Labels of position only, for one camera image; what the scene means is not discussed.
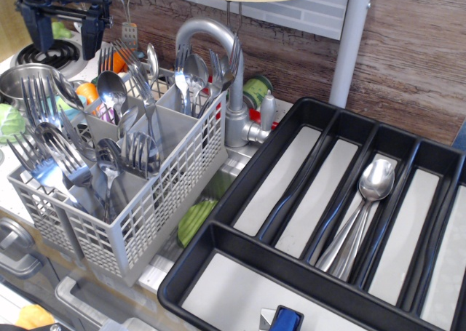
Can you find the silver toy faucet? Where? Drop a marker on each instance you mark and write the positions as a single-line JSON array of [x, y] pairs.
[[240, 130]]

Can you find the green toy cabbage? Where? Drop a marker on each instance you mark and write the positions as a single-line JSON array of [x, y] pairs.
[[12, 122]]

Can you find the steel spoons in tray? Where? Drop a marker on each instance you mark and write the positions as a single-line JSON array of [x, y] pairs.
[[374, 185]]

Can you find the steel fork front left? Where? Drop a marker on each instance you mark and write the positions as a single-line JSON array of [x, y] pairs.
[[38, 161]]

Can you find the steel spoon near faucet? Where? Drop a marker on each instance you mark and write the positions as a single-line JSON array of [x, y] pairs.
[[196, 75]]

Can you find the steel fork back left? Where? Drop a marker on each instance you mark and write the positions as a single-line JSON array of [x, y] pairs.
[[40, 101]]

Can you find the blue object bottom edge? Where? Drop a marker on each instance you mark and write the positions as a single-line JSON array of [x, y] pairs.
[[280, 319]]

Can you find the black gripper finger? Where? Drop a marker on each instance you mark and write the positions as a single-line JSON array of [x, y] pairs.
[[92, 35], [39, 27]]

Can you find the black stove burner coil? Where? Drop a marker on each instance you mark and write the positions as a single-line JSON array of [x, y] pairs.
[[59, 55]]

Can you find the steel spoon centre basket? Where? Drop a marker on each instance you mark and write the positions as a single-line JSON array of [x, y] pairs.
[[112, 92]]

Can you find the steel pot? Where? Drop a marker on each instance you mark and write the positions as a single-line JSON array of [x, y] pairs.
[[11, 80]]

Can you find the teal bowl with green ball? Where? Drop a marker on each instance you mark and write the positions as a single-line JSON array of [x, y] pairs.
[[71, 112]]

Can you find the orange toy carrot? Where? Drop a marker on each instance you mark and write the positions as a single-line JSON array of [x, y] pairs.
[[89, 91]]

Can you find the green toy can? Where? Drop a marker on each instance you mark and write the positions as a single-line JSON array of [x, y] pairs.
[[255, 89]]

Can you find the green striped toy vegetable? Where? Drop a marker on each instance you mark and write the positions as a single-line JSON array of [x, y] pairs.
[[192, 221]]

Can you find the yellow toy bottom left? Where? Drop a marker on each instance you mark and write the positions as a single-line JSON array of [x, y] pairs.
[[33, 316]]

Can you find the black cutlery tray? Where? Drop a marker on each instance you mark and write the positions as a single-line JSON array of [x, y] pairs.
[[259, 247]]

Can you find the grey metal post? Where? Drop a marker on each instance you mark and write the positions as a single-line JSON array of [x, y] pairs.
[[349, 46]]

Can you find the hanging toy spatula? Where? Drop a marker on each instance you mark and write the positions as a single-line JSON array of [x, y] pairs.
[[129, 28]]

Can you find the grey plastic cutlery basket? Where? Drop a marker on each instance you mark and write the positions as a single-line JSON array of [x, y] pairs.
[[148, 210]]

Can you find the steel fork near faucet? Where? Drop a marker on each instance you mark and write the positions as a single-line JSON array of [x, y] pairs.
[[180, 79]]

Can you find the big steel spoon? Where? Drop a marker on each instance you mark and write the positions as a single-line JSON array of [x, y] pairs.
[[67, 92]]

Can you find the small green toy vegetable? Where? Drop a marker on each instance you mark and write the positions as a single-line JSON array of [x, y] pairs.
[[59, 31]]

